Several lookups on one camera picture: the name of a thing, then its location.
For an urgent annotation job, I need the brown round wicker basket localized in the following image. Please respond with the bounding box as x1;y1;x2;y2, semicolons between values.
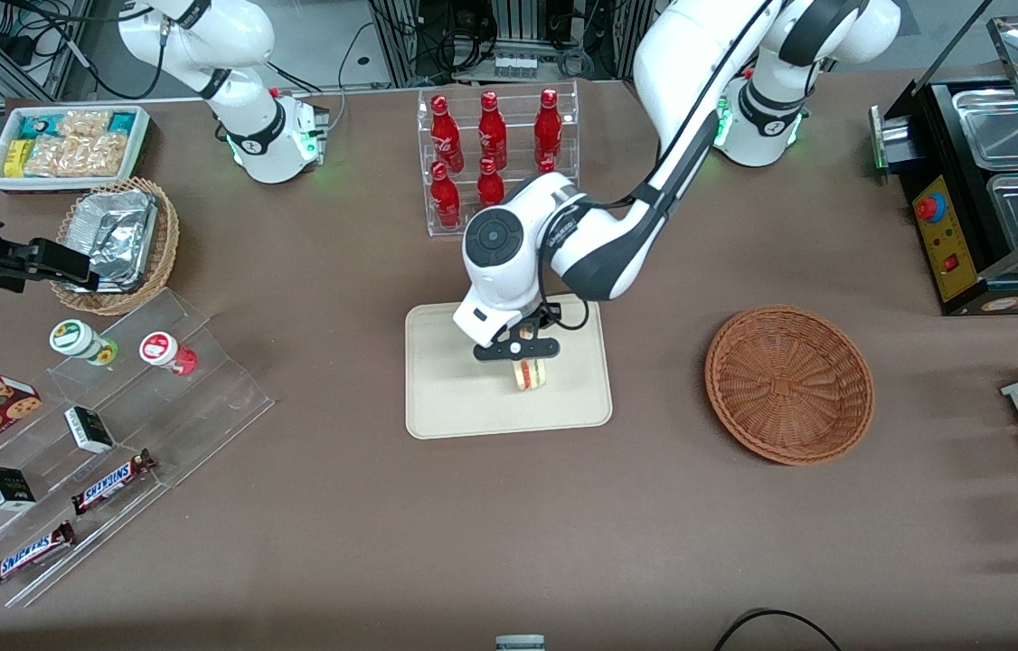
704;305;876;467

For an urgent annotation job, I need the clear acrylic bottle rack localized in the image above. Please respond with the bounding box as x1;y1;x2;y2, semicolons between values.
417;80;580;238

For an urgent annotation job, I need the light tan wicker basket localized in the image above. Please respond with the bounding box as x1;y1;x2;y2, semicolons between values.
50;177;181;316

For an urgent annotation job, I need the small clear cracker bag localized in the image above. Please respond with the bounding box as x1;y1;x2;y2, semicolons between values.
57;110;113;139

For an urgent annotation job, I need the clear acrylic stepped display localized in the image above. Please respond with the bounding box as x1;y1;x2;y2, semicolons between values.
0;288;275;609

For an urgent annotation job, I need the red lid white cup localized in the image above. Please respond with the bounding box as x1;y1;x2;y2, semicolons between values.
139;332;199;376

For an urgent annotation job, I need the beige plastic tray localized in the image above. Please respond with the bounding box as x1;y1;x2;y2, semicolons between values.
405;292;614;441

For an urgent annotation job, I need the green lid white cup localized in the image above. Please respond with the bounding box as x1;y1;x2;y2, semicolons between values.
49;319;119;366

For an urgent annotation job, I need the small black white box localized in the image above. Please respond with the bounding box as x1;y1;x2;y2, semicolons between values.
0;467;37;512
64;406;116;455

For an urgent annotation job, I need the aluminium frame rack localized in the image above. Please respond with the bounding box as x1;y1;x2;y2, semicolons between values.
369;0;659;87

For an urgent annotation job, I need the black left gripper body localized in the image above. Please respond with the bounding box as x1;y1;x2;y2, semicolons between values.
473;306;562;363

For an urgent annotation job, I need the triangle sandwich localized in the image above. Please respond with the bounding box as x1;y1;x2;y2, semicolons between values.
512;358;551;393

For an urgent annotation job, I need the brown Snickers bar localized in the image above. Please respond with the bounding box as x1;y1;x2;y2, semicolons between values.
71;449;157;516
0;521;78;590

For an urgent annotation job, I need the black floor cable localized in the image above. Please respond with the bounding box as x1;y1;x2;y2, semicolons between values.
712;609;844;651

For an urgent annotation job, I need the large clear cracker bag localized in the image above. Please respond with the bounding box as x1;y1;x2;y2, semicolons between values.
24;134;129;178

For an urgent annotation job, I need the black food warmer machine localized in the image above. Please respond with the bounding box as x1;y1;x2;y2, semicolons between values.
869;14;1018;317

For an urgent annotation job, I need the silver foil packet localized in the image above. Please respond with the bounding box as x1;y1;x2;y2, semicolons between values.
64;190;158;294

